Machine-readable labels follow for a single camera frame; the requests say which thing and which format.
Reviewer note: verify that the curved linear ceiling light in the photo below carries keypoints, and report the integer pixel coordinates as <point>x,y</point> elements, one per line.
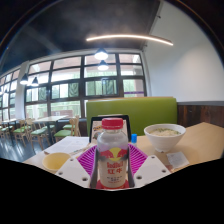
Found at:
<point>130,36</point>

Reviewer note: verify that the black-framed table sign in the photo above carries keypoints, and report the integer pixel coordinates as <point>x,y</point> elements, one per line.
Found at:
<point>94,128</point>

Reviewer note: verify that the light wooden dining table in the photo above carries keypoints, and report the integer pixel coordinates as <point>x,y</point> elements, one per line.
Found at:
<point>50,118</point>

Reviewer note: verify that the green upholstered bench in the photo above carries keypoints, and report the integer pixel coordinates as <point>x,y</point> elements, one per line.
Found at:
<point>150,111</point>

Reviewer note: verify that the small blue-capped bottle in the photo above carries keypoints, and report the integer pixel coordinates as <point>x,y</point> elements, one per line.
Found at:
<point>134,139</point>

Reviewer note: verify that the red-capped clear drink bottle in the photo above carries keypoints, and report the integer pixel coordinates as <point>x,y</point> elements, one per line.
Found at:
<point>112,163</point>

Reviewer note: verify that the white bowl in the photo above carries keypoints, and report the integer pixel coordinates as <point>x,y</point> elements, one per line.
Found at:
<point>165,140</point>

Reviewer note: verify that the wooden green-seat chairs group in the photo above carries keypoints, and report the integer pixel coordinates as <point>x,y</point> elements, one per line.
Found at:
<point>38,131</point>

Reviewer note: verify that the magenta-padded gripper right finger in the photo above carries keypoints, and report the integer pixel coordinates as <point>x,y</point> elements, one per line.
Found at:
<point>137,160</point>

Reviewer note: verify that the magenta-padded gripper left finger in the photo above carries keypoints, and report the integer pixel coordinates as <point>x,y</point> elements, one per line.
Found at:
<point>87,160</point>

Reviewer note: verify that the cream yellow mug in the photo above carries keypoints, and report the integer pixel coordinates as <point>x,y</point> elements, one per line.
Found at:
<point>55,161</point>

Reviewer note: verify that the black pendant lamps group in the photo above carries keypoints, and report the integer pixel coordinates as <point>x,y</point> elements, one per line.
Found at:
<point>101,55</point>

